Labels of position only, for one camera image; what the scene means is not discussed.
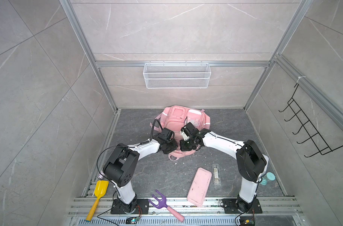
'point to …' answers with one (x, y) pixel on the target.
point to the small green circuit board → (132, 220)
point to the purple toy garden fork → (162, 204)
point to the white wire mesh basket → (177, 75)
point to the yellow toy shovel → (101, 189)
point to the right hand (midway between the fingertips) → (181, 148)
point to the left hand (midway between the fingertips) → (180, 145)
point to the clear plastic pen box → (216, 174)
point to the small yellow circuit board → (249, 221)
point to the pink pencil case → (199, 186)
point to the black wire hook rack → (322, 147)
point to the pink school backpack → (175, 117)
